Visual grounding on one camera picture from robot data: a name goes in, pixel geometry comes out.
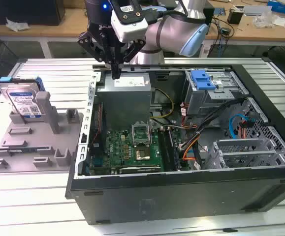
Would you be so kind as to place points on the CPU socket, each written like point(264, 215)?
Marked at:
point(142, 154)

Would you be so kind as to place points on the clear plastic bag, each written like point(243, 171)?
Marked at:
point(262, 19)

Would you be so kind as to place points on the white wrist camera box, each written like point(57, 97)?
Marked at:
point(132, 30)

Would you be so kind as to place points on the black PC case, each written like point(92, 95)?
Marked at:
point(181, 199)

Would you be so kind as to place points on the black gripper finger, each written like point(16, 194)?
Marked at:
point(88, 40)
point(136, 46)

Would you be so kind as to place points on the metal disk bay cage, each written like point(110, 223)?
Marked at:
point(240, 143)

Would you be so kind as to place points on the blue drive bay latch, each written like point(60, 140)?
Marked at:
point(202, 81)

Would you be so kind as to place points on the black computer tower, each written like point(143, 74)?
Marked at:
point(29, 12)

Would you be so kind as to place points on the hard disk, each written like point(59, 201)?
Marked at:
point(21, 100)

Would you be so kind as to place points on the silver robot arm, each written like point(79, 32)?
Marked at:
point(174, 27)

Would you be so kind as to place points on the wooden desk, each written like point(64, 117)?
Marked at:
point(58, 30)

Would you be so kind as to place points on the blue cardboard box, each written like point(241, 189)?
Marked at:
point(283, 7)

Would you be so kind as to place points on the grey optical drive cage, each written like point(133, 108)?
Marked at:
point(206, 103)

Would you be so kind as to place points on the white plastic wrap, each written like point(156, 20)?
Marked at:
point(18, 24)

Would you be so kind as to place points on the black graphics card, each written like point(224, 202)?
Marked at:
point(139, 169)

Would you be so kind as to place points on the small black box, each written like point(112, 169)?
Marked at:
point(235, 16)

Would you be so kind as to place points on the green RAM stick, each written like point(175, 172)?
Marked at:
point(24, 149)

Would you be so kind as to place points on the black case fan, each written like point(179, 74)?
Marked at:
point(100, 123)

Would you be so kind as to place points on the grey parts rack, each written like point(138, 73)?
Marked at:
point(34, 137)

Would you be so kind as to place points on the green motherboard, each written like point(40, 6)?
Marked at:
point(117, 147)

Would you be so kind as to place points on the grey power supply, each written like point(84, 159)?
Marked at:
point(125, 103)

